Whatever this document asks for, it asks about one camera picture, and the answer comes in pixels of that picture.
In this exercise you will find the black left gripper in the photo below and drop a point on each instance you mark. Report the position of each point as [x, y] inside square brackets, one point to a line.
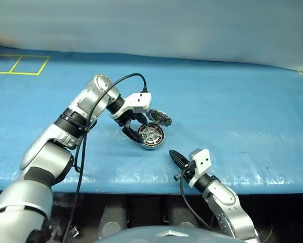
[128, 119]

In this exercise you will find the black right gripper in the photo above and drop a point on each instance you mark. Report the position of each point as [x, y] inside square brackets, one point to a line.
[188, 172]

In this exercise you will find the silver spoked wheel cover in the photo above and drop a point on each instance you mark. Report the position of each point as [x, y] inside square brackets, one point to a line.
[150, 134]

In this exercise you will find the silver toothed gear plate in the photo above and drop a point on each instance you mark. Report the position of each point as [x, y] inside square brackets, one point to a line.
[160, 117]

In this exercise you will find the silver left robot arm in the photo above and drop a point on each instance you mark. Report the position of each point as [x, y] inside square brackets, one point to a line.
[45, 162]

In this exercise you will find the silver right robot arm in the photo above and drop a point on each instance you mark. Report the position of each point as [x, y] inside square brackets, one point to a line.
[230, 207]

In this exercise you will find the grey rounded cylinder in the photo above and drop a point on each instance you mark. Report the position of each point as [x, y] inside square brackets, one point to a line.
[113, 220]
[183, 215]

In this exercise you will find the blue plastic table cover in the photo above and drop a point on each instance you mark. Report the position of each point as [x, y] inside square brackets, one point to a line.
[230, 106]

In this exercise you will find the grey robot torso with emblem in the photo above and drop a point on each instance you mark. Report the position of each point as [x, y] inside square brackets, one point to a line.
[154, 235]

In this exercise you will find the yellow tape double square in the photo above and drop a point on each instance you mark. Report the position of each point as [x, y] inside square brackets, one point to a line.
[37, 74]

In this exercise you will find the small black silver clip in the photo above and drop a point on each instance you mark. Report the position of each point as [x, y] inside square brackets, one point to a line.
[74, 231]

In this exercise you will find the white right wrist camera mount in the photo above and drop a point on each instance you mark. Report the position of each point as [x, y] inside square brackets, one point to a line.
[201, 162]

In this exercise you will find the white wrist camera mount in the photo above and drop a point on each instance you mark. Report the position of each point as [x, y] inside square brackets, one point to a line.
[201, 162]
[137, 100]

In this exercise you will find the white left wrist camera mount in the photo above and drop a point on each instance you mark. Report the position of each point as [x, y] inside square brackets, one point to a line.
[137, 100]

